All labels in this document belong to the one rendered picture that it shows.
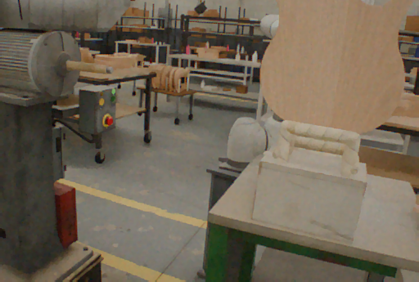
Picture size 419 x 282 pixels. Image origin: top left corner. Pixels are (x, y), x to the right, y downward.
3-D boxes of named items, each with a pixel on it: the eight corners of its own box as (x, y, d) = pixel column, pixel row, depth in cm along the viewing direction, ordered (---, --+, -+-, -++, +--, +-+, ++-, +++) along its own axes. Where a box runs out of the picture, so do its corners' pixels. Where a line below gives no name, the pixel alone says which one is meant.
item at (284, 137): (273, 162, 90) (278, 127, 88) (276, 158, 93) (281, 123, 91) (286, 164, 89) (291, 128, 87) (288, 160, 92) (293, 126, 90)
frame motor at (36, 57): (-29, 89, 137) (-32, 26, 131) (22, 82, 161) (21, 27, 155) (41, 103, 123) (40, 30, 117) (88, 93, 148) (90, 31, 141)
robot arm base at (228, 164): (226, 157, 209) (227, 148, 208) (261, 166, 199) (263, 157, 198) (211, 166, 194) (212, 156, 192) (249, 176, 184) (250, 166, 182)
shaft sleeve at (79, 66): (66, 69, 130) (67, 60, 129) (72, 69, 133) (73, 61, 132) (104, 74, 124) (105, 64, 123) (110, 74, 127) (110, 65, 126)
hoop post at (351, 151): (340, 175, 84) (347, 139, 82) (340, 171, 87) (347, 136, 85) (353, 177, 83) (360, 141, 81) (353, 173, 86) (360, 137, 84)
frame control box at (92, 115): (48, 141, 162) (47, 86, 155) (78, 130, 181) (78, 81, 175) (88, 151, 153) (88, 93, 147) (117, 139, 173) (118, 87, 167)
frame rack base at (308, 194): (250, 220, 95) (259, 161, 90) (263, 198, 108) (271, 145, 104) (353, 244, 85) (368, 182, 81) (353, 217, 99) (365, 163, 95)
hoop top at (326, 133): (277, 132, 88) (279, 120, 88) (280, 130, 91) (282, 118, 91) (359, 148, 81) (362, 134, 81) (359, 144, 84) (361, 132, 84)
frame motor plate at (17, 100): (-32, 95, 140) (-33, 86, 139) (13, 87, 161) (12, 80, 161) (25, 107, 128) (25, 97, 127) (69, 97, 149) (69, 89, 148)
